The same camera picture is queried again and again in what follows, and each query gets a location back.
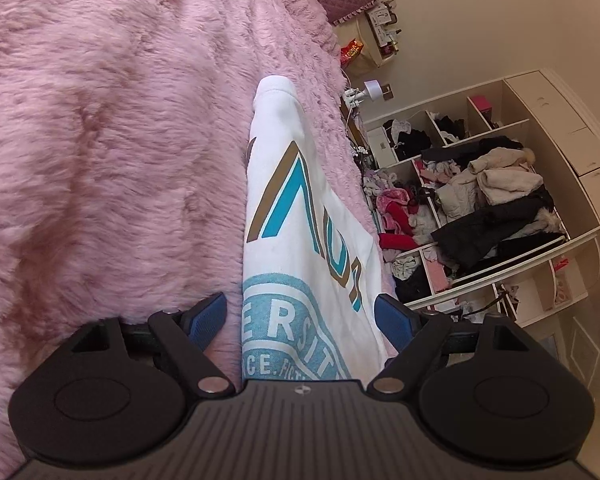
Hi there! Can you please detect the pink box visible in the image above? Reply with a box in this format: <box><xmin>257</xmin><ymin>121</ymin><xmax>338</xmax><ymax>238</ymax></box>
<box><xmin>469</xmin><ymin>94</ymin><xmax>496</xmax><ymax>121</ymax></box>

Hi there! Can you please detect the pink fluffy blanket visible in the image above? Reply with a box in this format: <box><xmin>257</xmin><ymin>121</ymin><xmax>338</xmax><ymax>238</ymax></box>
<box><xmin>0</xmin><ymin>0</ymin><xmax>396</xmax><ymax>480</ymax></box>

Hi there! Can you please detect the white printed t-shirt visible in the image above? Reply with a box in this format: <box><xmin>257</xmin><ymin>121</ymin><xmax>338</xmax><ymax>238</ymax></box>
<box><xmin>240</xmin><ymin>75</ymin><xmax>398</xmax><ymax>386</ymax></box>

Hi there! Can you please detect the white open wardrobe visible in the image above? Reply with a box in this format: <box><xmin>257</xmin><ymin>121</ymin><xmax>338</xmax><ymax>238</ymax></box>
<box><xmin>365</xmin><ymin>70</ymin><xmax>600</xmax><ymax>411</ymax></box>

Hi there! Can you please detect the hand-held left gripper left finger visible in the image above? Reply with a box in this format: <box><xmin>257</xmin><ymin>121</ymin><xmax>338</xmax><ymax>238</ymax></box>
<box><xmin>70</xmin><ymin>291</ymin><xmax>235</xmax><ymax>396</ymax></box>

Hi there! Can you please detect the messy pile of clothes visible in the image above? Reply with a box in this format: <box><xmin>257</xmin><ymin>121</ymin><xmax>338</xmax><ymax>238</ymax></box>
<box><xmin>362</xmin><ymin>115</ymin><xmax>568</xmax><ymax>303</ymax></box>

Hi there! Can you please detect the red snack bag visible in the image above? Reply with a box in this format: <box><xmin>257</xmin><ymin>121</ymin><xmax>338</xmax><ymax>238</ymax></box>
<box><xmin>341</xmin><ymin>39</ymin><xmax>365</xmax><ymax>68</ymax></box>

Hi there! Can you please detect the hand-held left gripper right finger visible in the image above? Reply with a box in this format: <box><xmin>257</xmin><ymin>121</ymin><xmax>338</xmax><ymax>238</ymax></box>
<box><xmin>367</xmin><ymin>294</ymin><xmax>531</xmax><ymax>396</ymax></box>

